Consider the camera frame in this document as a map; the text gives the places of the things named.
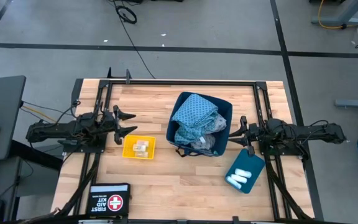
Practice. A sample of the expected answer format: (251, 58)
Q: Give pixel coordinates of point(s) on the white gauze roll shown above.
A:
(233, 183)
(239, 179)
(243, 173)

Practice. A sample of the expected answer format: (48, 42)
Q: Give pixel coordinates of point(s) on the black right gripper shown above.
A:
(252, 133)

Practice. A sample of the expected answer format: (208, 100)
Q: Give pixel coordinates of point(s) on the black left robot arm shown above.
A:
(70, 129)

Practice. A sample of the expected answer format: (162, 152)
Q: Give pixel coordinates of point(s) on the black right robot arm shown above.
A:
(300, 133)

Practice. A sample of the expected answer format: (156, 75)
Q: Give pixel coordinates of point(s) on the black table clamp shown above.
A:
(126, 74)

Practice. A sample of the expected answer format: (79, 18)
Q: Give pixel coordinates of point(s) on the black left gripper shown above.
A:
(110, 123)

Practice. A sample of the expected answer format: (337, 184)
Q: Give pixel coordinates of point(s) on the grey desk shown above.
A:
(2, 102)

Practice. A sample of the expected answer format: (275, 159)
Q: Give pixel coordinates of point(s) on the black aluminium table frame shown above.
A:
(182, 83)

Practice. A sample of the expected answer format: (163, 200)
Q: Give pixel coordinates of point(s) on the teal plastic tray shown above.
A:
(250, 161)

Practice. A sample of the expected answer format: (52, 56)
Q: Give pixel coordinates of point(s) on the grey metal table base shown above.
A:
(346, 20)

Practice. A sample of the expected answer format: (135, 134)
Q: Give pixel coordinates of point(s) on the yellow plastic tray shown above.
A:
(129, 149)

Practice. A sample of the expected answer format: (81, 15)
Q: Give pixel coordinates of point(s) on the grey metal floor bar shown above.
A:
(356, 103)

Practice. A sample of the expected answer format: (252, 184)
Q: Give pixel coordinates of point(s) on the teal patterned gown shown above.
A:
(194, 115)

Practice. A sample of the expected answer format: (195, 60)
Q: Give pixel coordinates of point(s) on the black first aid kit pouch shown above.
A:
(109, 199)

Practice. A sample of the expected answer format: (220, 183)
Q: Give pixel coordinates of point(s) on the navy fabric basket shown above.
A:
(224, 109)

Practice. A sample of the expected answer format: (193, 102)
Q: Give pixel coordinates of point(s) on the grey striped square-print cloth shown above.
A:
(205, 141)

